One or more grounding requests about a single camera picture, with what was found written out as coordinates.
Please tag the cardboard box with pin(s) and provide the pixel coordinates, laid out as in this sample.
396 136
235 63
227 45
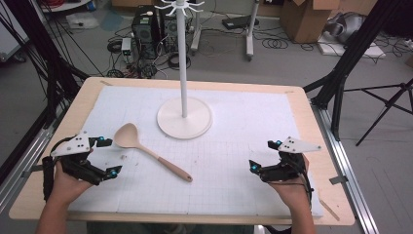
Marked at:
307 19

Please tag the wooden spoon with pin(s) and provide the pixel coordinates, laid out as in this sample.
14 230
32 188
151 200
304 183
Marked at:
128 136

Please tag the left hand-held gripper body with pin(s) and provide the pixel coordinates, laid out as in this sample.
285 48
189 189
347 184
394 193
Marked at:
73 145

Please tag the flat black device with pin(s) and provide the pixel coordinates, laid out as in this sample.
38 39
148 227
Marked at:
238 22

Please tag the small white power box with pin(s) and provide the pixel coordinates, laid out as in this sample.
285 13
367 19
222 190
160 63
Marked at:
126 48

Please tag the person's left hand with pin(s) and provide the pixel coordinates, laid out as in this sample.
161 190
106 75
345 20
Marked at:
66 187

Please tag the white grid mat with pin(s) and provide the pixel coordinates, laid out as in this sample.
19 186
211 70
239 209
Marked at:
227 162

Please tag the black tripod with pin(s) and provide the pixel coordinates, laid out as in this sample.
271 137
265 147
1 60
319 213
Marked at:
386 104

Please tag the person's right hand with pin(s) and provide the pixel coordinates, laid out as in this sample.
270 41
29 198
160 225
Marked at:
293 191

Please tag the white hook rack stand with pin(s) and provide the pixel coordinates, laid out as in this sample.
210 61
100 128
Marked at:
183 65

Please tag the white foam board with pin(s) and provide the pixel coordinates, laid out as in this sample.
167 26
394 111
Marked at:
350 48

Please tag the white metal stand leg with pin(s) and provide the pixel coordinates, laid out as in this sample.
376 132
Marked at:
196 29
250 32

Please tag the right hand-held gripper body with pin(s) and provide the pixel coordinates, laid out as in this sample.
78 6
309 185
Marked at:
285 167

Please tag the black computer tower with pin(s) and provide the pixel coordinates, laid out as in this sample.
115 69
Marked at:
144 31
169 32

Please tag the black frame pole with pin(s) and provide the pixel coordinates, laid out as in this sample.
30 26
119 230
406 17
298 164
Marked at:
35 45
350 55

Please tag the thin wooden stick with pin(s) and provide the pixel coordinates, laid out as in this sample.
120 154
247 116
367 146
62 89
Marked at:
329 209

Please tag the aluminium rail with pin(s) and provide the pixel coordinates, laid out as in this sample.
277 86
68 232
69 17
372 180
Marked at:
344 169
22 162

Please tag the grey bag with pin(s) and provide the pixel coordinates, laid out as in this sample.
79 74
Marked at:
345 27

